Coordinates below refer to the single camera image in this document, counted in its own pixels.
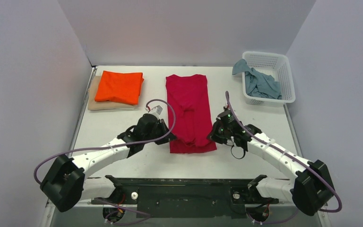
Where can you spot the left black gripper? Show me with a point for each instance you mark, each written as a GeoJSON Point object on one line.
{"type": "Point", "coordinates": [164, 133]}

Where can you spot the folded beige t shirt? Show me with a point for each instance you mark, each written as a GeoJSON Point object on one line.
{"type": "Point", "coordinates": [93, 105]}

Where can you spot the folded orange t shirt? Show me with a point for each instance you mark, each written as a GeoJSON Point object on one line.
{"type": "Point", "coordinates": [122, 88]}

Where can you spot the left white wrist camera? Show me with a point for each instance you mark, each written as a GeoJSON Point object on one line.
{"type": "Point", "coordinates": [155, 111]}

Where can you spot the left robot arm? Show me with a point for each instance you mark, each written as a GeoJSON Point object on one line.
{"type": "Point", "coordinates": [69, 179]}

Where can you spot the red t shirt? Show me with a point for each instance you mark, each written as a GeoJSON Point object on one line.
{"type": "Point", "coordinates": [188, 96]}

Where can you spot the grey-blue t shirt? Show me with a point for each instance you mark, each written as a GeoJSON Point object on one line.
{"type": "Point", "coordinates": [257, 84]}

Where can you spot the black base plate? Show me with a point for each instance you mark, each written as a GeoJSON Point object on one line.
{"type": "Point", "coordinates": [188, 198]}

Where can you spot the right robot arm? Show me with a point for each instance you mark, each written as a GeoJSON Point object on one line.
{"type": "Point", "coordinates": [307, 184]}

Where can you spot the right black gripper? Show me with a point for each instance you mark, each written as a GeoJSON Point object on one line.
{"type": "Point", "coordinates": [215, 134]}

